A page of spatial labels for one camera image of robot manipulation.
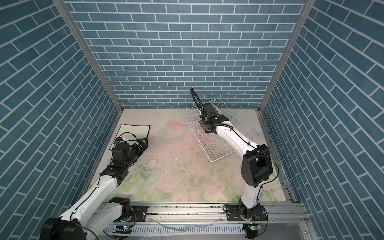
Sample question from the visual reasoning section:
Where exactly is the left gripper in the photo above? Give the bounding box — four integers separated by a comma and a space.
124, 137, 148, 169

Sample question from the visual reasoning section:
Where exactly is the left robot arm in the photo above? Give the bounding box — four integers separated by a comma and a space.
40, 138, 149, 240

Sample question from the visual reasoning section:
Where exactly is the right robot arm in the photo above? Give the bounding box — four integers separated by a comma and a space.
199, 103, 273, 219

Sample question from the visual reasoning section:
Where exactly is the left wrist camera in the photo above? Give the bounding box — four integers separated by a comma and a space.
114, 137, 125, 146

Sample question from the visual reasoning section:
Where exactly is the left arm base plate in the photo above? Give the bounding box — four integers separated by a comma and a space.
113, 206, 148, 224

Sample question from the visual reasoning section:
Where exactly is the white wire dish rack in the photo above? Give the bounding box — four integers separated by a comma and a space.
181, 98, 258, 163

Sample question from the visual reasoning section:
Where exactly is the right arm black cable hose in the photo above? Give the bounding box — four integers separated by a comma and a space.
189, 87, 211, 125

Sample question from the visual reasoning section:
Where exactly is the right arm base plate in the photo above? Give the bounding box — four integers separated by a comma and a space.
222, 204, 268, 222

